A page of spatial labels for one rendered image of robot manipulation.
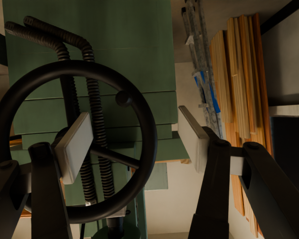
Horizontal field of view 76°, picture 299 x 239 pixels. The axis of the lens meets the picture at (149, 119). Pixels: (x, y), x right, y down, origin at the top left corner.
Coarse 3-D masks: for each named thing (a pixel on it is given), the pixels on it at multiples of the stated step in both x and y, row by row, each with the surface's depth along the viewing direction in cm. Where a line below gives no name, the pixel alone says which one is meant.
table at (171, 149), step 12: (108, 144) 50; (120, 144) 48; (132, 144) 47; (168, 144) 52; (180, 144) 53; (12, 156) 51; (24, 156) 51; (96, 156) 42; (132, 156) 43; (156, 156) 52; (168, 156) 53; (180, 156) 53
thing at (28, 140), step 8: (112, 128) 52; (120, 128) 52; (128, 128) 52; (136, 128) 52; (160, 128) 52; (168, 128) 52; (24, 136) 51; (32, 136) 51; (40, 136) 51; (48, 136) 51; (112, 136) 52; (120, 136) 52; (128, 136) 52; (136, 136) 52; (160, 136) 52; (168, 136) 52; (24, 144) 51; (32, 144) 51
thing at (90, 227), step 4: (80, 224) 85; (88, 224) 86; (92, 224) 86; (96, 224) 86; (80, 228) 85; (88, 228) 86; (92, 228) 86; (96, 228) 86; (80, 232) 85; (84, 232) 86; (88, 232) 86; (92, 232) 86; (84, 236) 86; (88, 236) 86; (92, 236) 86
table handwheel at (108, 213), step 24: (48, 72) 32; (72, 72) 33; (96, 72) 33; (24, 96) 33; (72, 96) 34; (0, 120) 32; (72, 120) 33; (144, 120) 33; (0, 144) 32; (144, 144) 34; (144, 168) 33; (120, 192) 34; (72, 216) 33; (96, 216) 33
